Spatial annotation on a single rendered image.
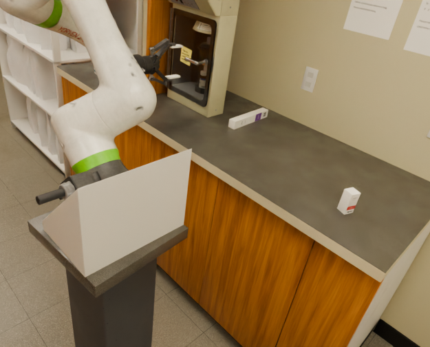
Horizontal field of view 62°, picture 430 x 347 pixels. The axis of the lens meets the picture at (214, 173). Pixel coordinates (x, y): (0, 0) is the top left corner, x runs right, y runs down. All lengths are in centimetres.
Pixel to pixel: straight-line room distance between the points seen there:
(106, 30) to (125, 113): 21
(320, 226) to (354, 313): 31
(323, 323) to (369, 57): 112
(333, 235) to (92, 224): 73
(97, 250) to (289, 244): 69
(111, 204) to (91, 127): 22
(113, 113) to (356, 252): 80
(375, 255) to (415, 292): 90
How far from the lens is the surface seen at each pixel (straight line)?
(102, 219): 86
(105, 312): 115
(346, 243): 119
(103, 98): 95
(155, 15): 192
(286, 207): 125
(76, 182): 94
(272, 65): 204
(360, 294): 127
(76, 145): 98
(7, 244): 252
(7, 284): 229
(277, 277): 145
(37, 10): 121
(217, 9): 166
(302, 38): 193
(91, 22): 102
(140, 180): 87
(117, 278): 97
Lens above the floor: 164
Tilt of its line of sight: 32 degrees down
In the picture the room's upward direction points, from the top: 9 degrees clockwise
